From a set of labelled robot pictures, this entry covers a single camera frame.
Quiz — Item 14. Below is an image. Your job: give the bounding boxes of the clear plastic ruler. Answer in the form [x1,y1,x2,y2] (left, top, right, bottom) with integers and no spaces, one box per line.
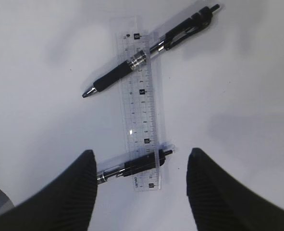
[111,16,161,192]

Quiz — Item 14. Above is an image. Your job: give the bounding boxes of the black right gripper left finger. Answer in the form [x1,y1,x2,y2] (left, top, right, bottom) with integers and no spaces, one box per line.
[0,150,98,231]

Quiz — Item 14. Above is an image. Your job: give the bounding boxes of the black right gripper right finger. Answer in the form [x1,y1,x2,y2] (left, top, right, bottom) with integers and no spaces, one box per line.
[186,148,284,231]

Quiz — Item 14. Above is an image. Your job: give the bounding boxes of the black pen under ruler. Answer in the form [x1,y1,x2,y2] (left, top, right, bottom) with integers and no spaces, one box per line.
[82,4,221,98]

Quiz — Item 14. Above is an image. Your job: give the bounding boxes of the black pen over ruler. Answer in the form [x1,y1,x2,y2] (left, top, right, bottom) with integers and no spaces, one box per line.
[96,149,174,185]

